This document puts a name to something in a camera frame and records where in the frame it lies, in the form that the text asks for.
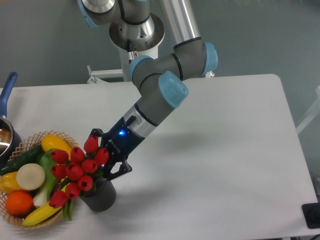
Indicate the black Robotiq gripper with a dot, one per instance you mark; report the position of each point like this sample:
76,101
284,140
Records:
120,141

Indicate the red tulip bouquet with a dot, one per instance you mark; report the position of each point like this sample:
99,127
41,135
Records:
78,172

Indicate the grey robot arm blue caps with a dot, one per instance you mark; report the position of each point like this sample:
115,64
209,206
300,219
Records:
160,81

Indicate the dark grey ribbed vase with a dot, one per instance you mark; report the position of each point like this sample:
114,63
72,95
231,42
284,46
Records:
102,198

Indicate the yellow lemon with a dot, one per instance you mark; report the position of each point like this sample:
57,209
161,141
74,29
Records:
51,141

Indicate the woven wicker basket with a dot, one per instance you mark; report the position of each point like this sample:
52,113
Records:
31,142

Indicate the green cucumber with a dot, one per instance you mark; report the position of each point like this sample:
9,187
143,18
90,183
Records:
28,157

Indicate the green bok choy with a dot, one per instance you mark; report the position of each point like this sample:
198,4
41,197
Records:
44,193

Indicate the beige round radish slice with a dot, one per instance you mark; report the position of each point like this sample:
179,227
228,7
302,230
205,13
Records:
30,176

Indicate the yellow banana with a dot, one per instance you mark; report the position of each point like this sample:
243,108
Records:
41,214

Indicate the orange fruit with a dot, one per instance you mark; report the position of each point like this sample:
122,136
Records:
19,203

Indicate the yellow bell pepper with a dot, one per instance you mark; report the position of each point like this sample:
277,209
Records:
9,184

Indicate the black device at table edge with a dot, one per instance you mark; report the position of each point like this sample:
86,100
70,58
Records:
311,212

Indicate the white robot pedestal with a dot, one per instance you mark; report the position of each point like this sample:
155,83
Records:
125,62

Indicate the blue handled saucepan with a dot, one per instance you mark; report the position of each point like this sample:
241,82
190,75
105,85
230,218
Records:
9,138

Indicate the white frame at right edge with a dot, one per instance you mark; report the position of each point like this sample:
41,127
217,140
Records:
310,113

